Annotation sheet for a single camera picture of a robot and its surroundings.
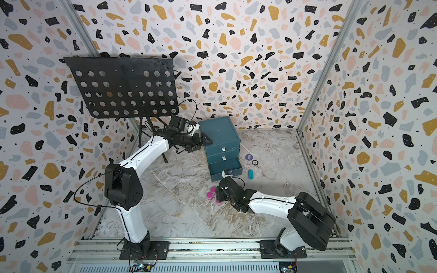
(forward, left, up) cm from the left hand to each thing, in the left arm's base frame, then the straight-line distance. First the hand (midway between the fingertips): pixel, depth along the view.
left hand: (208, 143), depth 87 cm
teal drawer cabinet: (-2, -8, -5) cm, 10 cm away
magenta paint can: (-20, 0, -18) cm, 27 cm away
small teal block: (-7, -23, -19) cm, 31 cm away
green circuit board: (-50, +27, -21) cm, 60 cm away
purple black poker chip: (+3, -27, -22) cm, 35 cm away
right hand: (-19, -5, -14) cm, 24 cm away
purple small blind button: (+6, -23, -20) cm, 31 cm away
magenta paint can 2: (-23, -5, -20) cm, 31 cm away
